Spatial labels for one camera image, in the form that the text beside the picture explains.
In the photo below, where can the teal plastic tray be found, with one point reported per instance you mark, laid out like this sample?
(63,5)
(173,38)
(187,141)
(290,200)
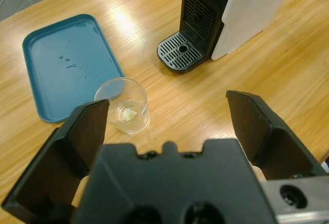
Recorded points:
(64,62)

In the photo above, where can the clear drinking glass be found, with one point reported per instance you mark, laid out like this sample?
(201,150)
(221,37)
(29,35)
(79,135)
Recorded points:
(133,121)

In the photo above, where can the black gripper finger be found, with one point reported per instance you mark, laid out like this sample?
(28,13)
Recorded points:
(64,152)
(267,136)

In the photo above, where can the white capsule coffee machine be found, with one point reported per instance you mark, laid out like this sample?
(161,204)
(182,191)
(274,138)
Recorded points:
(244,16)

